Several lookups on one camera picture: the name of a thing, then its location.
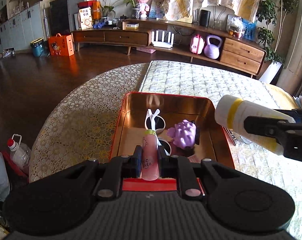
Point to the plastic water bottle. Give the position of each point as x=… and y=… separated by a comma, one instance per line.
x=19, y=152

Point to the pink doll figure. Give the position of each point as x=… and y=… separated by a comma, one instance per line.
x=144, y=8

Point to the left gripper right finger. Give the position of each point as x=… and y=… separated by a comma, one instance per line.
x=183, y=171

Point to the teal bucket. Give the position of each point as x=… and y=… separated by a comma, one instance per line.
x=38, y=48

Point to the orange gift bag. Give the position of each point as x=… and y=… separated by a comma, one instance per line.
x=61, y=45

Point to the potted tree white pot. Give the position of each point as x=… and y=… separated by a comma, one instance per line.
x=271, y=15

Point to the white router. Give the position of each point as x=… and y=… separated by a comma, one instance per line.
x=162, y=39

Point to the purple spiky toy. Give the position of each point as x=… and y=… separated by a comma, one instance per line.
x=185, y=134

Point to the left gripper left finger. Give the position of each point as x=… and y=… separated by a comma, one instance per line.
x=118, y=169

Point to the black speaker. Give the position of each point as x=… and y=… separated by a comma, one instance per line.
x=204, y=18

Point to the white yellow cylinder bottle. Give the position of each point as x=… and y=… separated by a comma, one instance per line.
x=231, y=113

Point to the red metal box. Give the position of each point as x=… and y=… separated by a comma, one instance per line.
x=173, y=109

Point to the purple kettlebell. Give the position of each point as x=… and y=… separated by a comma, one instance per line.
x=212, y=51

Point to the white sunglasses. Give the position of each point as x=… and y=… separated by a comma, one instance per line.
x=156, y=123

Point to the orange white cereal box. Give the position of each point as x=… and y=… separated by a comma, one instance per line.
x=85, y=18

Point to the quilted cream mat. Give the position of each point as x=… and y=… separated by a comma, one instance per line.
x=170, y=77

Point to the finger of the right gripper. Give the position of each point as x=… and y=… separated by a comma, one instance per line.
x=265, y=127

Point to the yellow table cloth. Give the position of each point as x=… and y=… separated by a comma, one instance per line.
x=282, y=99

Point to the pink toy case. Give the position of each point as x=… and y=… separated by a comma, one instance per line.
x=197, y=44

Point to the pink tube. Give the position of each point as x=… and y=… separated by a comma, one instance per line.
x=150, y=156

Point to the wooden tv cabinet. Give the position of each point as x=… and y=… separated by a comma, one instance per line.
x=236, y=53

